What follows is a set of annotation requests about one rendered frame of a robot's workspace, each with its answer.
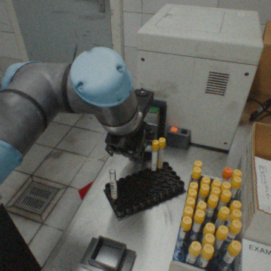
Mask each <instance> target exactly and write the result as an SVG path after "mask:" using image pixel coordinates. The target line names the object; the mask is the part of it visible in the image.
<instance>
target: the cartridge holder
mask: <svg viewBox="0 0 271 271"><path fill-rule="evenodd" d="M135 256H136V251H135V250H131V249H127V248H126V244H125V243H121V242H119V241H116V240H112V239H110V238H107V237H104V236H101V235H99V237H98V238H94V237H92V239H91V241H90V245H89V246H88V248H87V250H86V252H85V254H84V256H83V257H82V259H81V261H80V266H82V267H85V268H87V269H90V270H94V271H130V270H131V267H132V264H133V261H134V258H135Z"/></svg>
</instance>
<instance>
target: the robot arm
mask: <svg viewBox="0 0 271 271"><path fill-rule="evenodd" d="M1 88H2V91H0V185H1V184H2V183H3V182H4V181H5V180H6V178H7V177H8V176H9V175H10V173H12V172H13V171H14V169H15V168H17V167H18V166H19V165H20V164H21V163H22V161H23V158H24V157H25V156H26V154H27V153H28V152H29V150H30V149H31V147H32V146H33V145H34V143H35V142H36V141H37V140H38V139H39V137H40V136H41V135H42V134H43V133H44V131H45V130H46V128H47V127H48V126H49V124H50V123H51V122H52V121H53V120H54V119H55V117H56V116H57V115H58V114H59V113H70V114H92V115H95V117H96V118H97V120H98V121H99V123H100V124H101V125H102V127H103V128H104V130H105V131H107V132H108V133H107V136H106V139H105V143H106V148H105V151H106V152H107V153H108V154H109V155H110V156H111V157H113V155H114V153H115V154H118V155H122V156H124V157H125V158H128V159H129V160H130V161H133V162H137V161H139V163H140V164H142V161H143V157H144V153H145V149H146V147H147V146H149V144H150V141H153V140H154V137H155V133H154V130H153V129H150V125H149V124H148V123H146V122H145V121H144V119H145V117H146V115H147V113H148V111H149V109H150V107H151V105H152V103H153V101H154V92H151V91H146V90H138V89H136V90H134V87H133V82H132V77H131V75H130V73H129V71H128V69H127V68H126V66H125V63H124V61H123V58H122V57H121V56H120V55H119V54H118V53H117V52H115V51H114V50H112V49H110V48H106V47H94V48H93V49H92V50H89V51H84V52H83V53H81V54H80V55H79V56H78V57H77V58H76V59H75V61H74V62H73V64H59V63H42V62H37V61H29V62H25V63H15V64H12V65H11V66H9V67H8V68H7V69H6V71H5V76H3V77H2V82H1ZM110 151H111V152H110Z"/></svg>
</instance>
